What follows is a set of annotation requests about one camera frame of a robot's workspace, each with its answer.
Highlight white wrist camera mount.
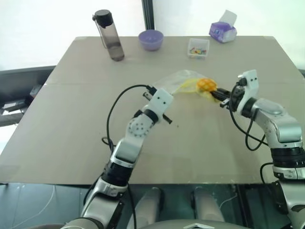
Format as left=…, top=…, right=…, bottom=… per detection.
left=149, top=87, right=174, bottom=118
left=237, top=69, right=260, bottom=115

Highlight purple tissue pack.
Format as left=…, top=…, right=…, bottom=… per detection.
left=209, top=9, right=238, bottom=43

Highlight clear box of colourful bits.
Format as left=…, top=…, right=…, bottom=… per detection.
left=186, top=37, right=210, bottom=59

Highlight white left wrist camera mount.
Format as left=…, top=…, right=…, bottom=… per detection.
left=149, top=87, right=174, bottom=118

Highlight clear plastic bag yellow rim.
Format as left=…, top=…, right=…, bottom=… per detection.
left=152, top=70, right=222, bottom=104

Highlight flat dark device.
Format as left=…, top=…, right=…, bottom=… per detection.
left=0, top=99, right=27, bottom=113

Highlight grey right robot leg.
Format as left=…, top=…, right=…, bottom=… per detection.
left=190, top=187, right=225, bottom=224

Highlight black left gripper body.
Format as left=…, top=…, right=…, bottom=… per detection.
left=142, top=92, right=173, bottom=125

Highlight grey left robot leg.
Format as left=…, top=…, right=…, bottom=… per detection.
left=128, top=187, right=165, bottom=229

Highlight dark window frame post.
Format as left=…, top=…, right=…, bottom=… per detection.
left=142, top=0, right=155, bottom=31

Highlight orange pineapple-shaped snack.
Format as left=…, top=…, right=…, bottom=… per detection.
left=196, top=78, right=217, bottom=93

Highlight thin white floor cable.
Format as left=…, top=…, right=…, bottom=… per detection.
left=218, top=192, right=237, bottom=210

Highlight grey robot chest plate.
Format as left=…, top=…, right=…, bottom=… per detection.
left=133, top=219, right=244, bottom=229

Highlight dark side bench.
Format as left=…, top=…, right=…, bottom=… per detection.
left=0, top=64, right=57, bottom=127

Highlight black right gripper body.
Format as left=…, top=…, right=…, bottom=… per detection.
left=220, top=85, right=244, bottom=112

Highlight small dark box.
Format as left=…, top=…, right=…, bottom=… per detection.
left=30, top=84, right=41, bottom=99

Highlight grey water bottle black cap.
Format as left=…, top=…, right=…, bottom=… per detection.
left=92, top=9, right=125, bottom=62

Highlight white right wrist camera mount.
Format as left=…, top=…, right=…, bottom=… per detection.
left=237, top=69, right=260, bottom=115

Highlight purple plastic bowl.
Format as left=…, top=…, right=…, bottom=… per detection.
left=138, top=30, right=164, bottom=52

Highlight grey robot leg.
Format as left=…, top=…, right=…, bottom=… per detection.
left=190, top=187, right=225, bottom=224
left=128, top=187, right=165, bottom=229

